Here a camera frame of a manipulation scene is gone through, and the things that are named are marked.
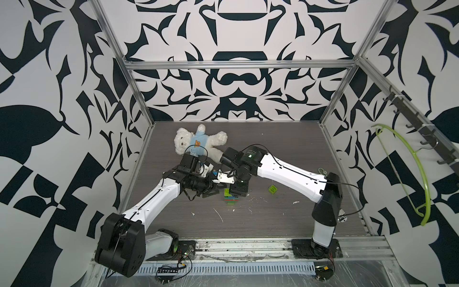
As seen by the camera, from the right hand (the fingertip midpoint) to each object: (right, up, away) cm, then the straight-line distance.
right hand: (234, 183), depth 77 cm
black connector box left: (-27, -33, -4) cm, 43 cm away
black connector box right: (+35, -33, -5) cm, 49 cm away
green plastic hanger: (+61, -6, -19) cm, 64 cm away
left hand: (-5, -2, +2) cm, 6 cm away
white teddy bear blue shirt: (-18, +17, +22) cm, 33 cm away
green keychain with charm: (+47, +2, +20) cm, 51 cm away
